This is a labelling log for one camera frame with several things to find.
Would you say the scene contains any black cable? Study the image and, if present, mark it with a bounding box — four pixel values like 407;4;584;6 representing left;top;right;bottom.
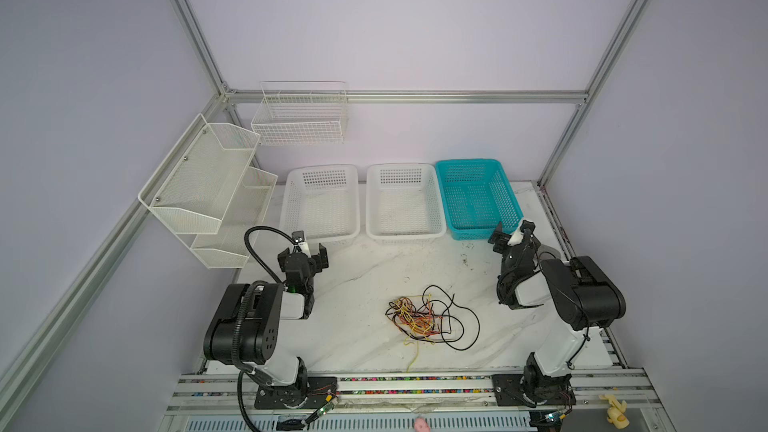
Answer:
421;284;482;353
384;295;457;343

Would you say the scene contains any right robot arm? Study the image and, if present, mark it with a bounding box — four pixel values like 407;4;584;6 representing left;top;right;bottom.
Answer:
488;220;626;410

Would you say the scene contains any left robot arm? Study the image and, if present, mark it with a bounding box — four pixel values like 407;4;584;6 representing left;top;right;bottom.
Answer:
203;225;338;410

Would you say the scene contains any teal plastic basket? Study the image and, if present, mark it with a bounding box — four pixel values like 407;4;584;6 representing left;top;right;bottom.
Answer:
435;159;523;241

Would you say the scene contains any left white plastic basket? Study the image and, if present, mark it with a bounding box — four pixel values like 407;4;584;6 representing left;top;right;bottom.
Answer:
280;164;361;248

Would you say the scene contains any white plastic basket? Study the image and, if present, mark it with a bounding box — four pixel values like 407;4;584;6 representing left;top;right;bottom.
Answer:
280;164;361;248
365;163;447;244

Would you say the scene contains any middle white plastic basket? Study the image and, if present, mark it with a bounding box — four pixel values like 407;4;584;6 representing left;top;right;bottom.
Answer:
365;163;447;244

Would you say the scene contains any white mesh two-tier shelf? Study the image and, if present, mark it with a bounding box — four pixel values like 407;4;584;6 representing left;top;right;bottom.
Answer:
138;116;277;269

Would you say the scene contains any yellow toy figure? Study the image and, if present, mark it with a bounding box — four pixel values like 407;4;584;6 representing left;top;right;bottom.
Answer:
600;394;630;430

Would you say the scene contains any pink object at front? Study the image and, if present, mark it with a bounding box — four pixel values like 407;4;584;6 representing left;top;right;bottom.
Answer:
413;417;431;432

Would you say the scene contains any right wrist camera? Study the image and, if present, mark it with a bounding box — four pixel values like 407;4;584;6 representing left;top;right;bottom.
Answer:
507;227;533;247

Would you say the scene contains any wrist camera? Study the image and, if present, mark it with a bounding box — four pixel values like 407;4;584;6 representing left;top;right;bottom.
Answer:
507;227;533;247
292;230;311;257

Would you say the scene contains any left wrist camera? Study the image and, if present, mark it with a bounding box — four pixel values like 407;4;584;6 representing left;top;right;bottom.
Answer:
292;230;311;257

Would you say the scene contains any red cable bundle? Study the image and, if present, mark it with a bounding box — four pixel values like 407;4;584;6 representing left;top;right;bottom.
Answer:
389;296;454;343

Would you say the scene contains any white wire wall basket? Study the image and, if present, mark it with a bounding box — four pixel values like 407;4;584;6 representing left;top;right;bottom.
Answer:
251;81;349;146

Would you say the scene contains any aluminium front rail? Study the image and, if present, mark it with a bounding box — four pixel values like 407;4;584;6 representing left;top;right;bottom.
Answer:
165;368;662;415

